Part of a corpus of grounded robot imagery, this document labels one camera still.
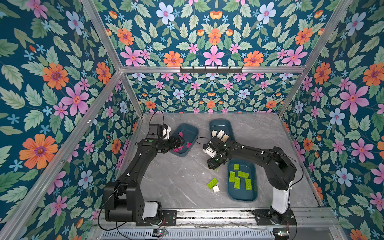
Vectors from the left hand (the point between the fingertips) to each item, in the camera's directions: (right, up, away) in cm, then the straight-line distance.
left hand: (180, 139), depth 82 cm
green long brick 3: (+32, -26, +2) cm, 41 cm away
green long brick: (+18, -26, +3) cm, 32 cm away
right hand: (+18, -15, +9) cm, 25 cm away
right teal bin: (+35, -25, +4) cm, 43 cm away
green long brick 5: (+20, -18, +4) cm, 27 cm away
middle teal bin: (+26, +9, +29) cm, 40 cm away
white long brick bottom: (+25, +2, +22) cm, 34 cm away
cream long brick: (+28, -1, +22) cm, 36 cm away
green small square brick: (+33, -18, +8) cm, 38 cm away
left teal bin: (+2, +3, +23) cm, 24 cm away
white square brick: (+20, +3, +23) cm, 30 cm away
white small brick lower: (+20, -28, 0) cm, 34 cm away
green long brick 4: (+39, -25, +3) cm, 46 cm away
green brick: (+36, -21, +5) cm, 42 cm away
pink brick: (+3, -5, +16) cm, 17 cm away
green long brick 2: (+30, -23, +5) cm, 38 cm away
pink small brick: (-3, +2, +21) cm, 22 cm away
